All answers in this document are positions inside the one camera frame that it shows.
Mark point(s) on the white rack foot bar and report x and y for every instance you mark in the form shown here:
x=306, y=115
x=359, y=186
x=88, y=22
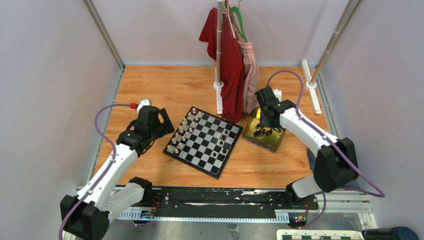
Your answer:
x=311, y=87

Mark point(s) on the green clothes hanger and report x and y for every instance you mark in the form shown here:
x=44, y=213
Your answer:
x=235, y=15

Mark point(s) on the grey crumpled cloth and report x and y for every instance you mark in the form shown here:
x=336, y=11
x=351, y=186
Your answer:
x=311, y=159

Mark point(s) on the pink hanging garment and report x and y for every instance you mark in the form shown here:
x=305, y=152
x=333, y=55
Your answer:
x=251, y=70

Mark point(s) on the aluminium frame rail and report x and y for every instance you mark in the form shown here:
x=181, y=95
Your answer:
x=342, y=202

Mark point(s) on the red hanging shirt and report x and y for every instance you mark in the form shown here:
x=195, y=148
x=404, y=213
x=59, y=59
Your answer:
x=231, y=66

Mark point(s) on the black white chessboard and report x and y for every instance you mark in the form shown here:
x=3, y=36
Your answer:
x=199, y=157

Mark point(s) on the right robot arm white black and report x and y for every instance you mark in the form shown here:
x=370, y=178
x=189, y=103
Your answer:
x=335, y=158

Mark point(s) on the silver diagonal rack pole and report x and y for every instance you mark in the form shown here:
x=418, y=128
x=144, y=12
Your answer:
x=347, y=14

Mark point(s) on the white chess pieces row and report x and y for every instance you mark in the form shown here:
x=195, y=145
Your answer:
x=186, y=133

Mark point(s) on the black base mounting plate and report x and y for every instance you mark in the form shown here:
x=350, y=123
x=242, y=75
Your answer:
x=222, y=203

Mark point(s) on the dark blue object corner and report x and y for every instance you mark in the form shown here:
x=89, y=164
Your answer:
x=393, y=233

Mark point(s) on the black pieces in tin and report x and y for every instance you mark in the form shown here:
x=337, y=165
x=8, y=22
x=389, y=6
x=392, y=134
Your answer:
x=262, y=132

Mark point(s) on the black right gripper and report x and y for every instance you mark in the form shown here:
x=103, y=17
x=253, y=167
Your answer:
x=264, y=123

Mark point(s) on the white clothes rack pole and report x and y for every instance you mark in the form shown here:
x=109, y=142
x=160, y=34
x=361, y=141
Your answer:
x=218, y=84

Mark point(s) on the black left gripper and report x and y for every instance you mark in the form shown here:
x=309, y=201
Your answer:
x=165, y=127

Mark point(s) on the yellow square tin box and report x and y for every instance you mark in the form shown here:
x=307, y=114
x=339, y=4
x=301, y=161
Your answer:
x=269, y=143

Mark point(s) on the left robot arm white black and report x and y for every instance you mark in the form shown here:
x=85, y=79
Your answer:
x=106, y=179

